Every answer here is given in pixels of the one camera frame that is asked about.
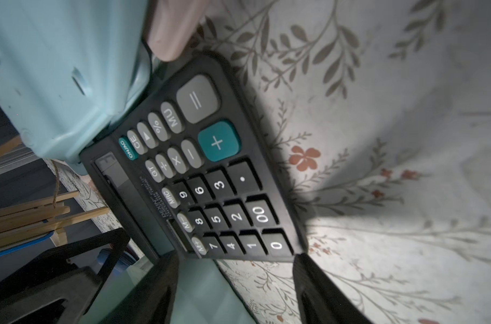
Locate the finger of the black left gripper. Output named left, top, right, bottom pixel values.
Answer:
left=0, top=228, right=130, bottom=323

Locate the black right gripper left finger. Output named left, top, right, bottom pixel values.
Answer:
left=101, top=251, right=179, bottom=323

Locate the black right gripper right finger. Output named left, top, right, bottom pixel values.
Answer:
left=293, top=253, right=370, bottom=324

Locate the mint green storage box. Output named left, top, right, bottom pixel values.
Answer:
left=79, top=257, right=256, bottom=323

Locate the black calculator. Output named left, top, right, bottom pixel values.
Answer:
left=80, top=52, right=308, bottom=263

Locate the mint green calculator upside down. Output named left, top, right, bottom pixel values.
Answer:
left=0, top=1, right=151, bottom=175

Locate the pink calculator at back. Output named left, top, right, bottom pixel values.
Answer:
left=143, top=0, right=209, bottom=62

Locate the blue framed whiteboard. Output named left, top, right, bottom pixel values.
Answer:
left=0, top=231, right=55, bottom=257

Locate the wooden easel stand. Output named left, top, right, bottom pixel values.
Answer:
left=0, top=159, right=110, bottom=248

